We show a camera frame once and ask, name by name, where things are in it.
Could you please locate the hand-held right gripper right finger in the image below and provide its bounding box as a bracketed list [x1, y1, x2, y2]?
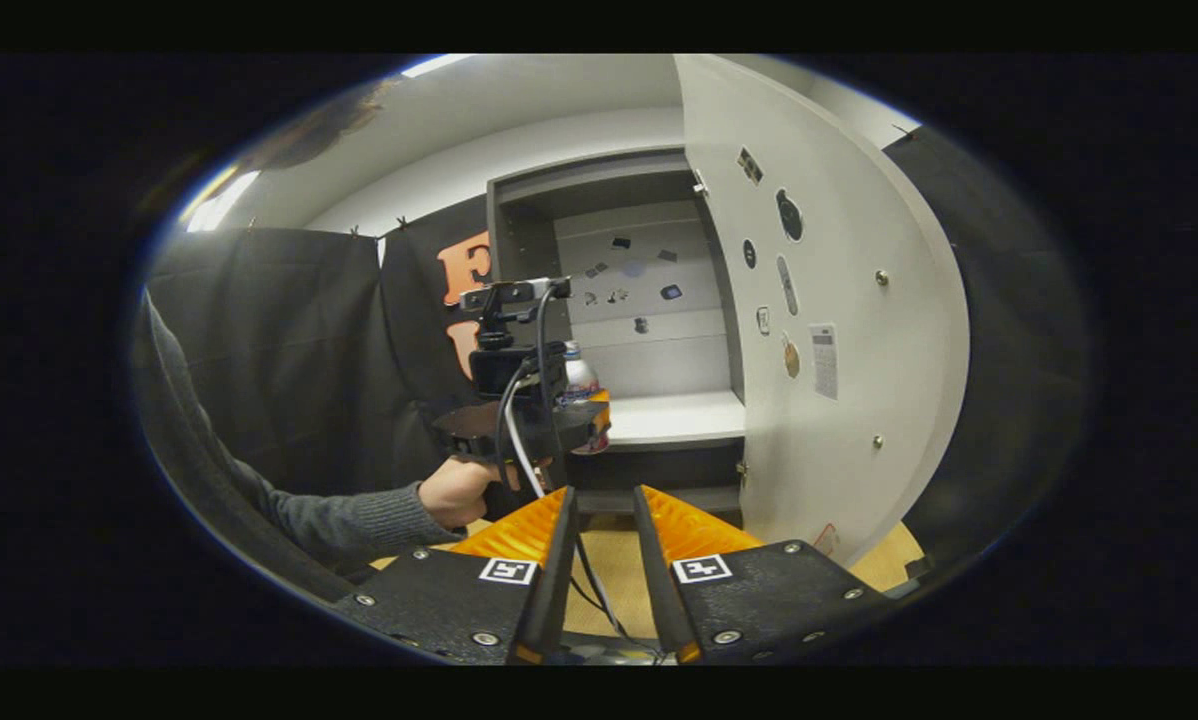
[632, 485, 900, 666]

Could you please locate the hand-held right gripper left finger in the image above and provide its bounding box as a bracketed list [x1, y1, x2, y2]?
[334, 486, 580, 666]

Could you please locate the pink label bottle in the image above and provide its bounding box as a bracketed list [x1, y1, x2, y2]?
[557, 341, 610, 457]

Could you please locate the grey cabinet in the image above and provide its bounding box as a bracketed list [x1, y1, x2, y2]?
[486, 145, 750, 516]

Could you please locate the white cabinet door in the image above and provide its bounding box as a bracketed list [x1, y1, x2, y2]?
[674, 55, 970, 569]

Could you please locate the black backdrop cloth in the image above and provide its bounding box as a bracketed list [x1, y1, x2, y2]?
[144, 125, 1090, 601]

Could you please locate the ceiling light panel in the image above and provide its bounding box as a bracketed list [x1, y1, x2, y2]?
[181, 168, 262, 234]
[401, 54, 478, 80]

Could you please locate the white cable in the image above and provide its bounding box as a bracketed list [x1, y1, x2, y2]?
[504, 375, 625, 641]

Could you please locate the black cable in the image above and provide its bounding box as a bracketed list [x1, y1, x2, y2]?
[494, 283, 630, 646]

